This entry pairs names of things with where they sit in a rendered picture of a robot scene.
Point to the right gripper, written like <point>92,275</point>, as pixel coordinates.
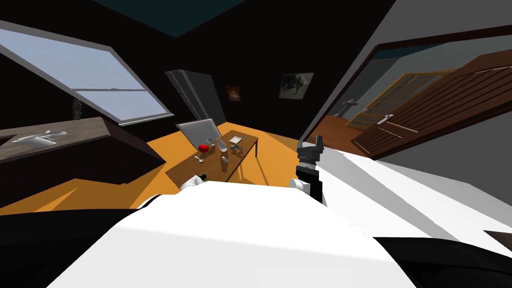
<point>308,152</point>

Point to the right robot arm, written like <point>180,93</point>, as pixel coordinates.
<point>310,180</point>

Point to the yellow framed glass door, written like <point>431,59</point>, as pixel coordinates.
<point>394,98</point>

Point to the brown wooden table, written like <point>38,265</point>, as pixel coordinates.
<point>212,170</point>

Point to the grey chair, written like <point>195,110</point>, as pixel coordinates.
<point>200,132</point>

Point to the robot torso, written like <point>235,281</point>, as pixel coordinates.
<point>240,240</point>

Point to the dark grey fridge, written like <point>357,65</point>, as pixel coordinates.
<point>198,98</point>

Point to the brown slatted door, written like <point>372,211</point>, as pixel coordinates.
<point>448,104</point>

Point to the dark counter with sink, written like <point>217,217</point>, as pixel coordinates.
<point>80,160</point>

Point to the large window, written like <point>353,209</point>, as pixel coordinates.
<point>80,76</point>

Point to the white pedestal washbasin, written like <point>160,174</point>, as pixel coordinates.
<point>350,106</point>

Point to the grey wall picture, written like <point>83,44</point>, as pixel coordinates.
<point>296,85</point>

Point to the small orange wall picture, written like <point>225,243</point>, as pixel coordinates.
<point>233,92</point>

